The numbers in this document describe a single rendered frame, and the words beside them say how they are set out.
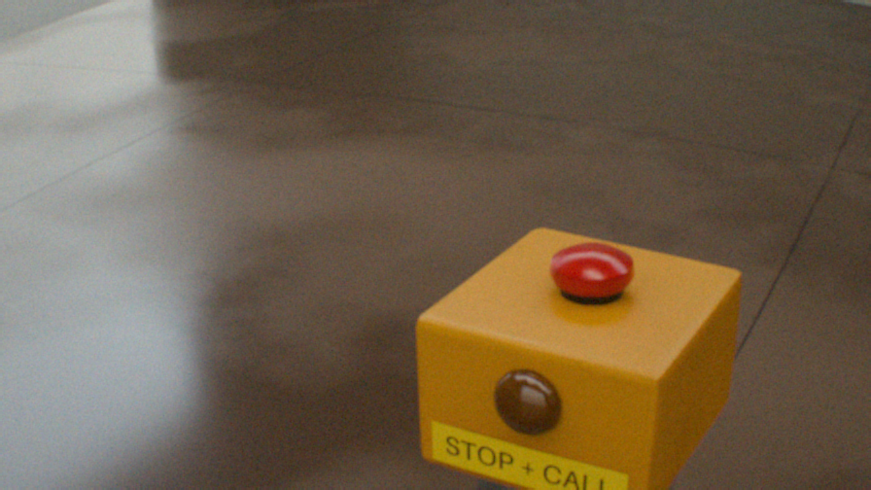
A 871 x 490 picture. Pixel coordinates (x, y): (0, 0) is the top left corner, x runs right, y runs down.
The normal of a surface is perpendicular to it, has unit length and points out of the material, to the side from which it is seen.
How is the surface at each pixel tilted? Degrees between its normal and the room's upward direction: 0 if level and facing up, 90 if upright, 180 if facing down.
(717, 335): 90
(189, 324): 0
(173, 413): 0
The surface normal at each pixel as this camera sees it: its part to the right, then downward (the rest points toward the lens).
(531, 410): -0.33, 0.32
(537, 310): -0.03, -0.91
